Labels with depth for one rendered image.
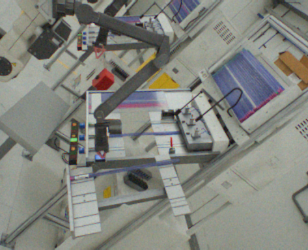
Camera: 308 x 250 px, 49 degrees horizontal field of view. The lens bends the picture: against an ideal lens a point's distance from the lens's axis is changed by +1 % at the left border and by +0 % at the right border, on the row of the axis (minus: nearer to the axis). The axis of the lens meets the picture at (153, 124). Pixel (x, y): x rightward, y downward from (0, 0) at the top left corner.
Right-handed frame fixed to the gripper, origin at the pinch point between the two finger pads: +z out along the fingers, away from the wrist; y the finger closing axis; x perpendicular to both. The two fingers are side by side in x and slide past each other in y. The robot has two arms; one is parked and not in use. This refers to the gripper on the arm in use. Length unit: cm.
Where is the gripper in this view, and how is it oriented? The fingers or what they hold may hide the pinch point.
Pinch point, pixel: (102, 157)
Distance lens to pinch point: 168.1
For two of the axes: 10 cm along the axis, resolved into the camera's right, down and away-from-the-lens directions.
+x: -9.9, 0.6, -1.5
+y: -1.6, -5.7, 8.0
